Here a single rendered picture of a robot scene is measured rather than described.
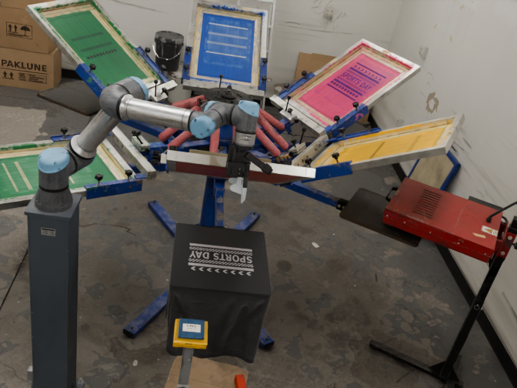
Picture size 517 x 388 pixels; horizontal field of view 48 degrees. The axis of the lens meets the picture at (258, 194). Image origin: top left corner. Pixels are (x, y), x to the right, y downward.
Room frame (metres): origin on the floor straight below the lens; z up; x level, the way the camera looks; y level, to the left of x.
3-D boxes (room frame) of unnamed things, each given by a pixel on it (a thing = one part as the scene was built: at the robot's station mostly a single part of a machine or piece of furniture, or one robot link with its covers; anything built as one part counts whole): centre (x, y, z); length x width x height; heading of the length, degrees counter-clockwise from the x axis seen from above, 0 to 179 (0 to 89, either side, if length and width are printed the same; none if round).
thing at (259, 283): (2.18, 0.11, 0.95); 0.48 x 0.44 x 0.01; 9
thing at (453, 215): (2.77, -1.04, 1.06); 0.61 x 0.46 x 0.12; 69
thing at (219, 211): (2.66, 0.19, 0.89); 1.24 x 0.06 x 0.06; 9
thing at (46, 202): (1.97, 0.83, 1.25); 0.15 x 0.15 x 0.10
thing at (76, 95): (3.51, 0.92, 0.91); 1.34 x 0.40 x 0.08; 69
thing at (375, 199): (3.04, -0.33, 0.91); 1.34 x 0.40 x 0.08; 69
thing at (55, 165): (1.98, 0.82, 1.37); 0.13 x 0.12 x 0.14; 164
